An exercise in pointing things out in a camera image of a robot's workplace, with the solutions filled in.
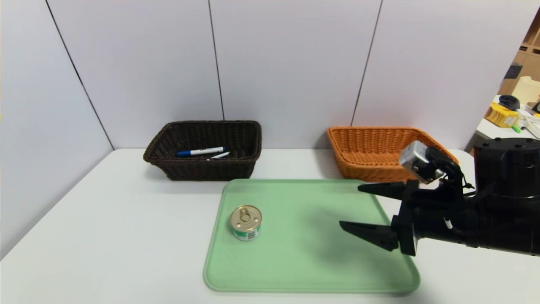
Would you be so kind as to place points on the light green plastic tray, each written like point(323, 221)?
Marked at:
point(303, 261)

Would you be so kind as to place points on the pile of white items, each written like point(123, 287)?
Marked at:
point(532, 122)

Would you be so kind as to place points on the tin can with green label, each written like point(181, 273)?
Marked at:
point(245, 223)

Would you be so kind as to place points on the orange wicker basket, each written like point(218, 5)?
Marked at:
point(363, 147)

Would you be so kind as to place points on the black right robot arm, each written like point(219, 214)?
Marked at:
point(510, 202)

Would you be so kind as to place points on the white side table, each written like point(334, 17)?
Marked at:
point(491, 130)

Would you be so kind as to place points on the cream plastic container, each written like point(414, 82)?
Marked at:
point(527, 88)

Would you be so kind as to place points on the yellow box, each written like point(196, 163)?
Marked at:
point(502, 115)

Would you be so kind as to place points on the black tape roll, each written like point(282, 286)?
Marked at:
point(509, 101)

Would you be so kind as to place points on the small white pen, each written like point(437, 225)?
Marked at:
point(221, 155)

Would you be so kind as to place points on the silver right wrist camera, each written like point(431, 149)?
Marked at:
point(417, 162)

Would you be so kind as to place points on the dark brown wicker basket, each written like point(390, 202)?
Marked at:
point(198, 169)

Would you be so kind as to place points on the small green marker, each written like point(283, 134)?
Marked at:
point(517, 128)

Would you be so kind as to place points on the white marker with blue cap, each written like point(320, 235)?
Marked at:
point(202, 151)

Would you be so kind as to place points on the wooden shelf unit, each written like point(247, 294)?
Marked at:
point(529, 55)

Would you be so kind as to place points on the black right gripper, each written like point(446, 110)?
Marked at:
point(407, 217)

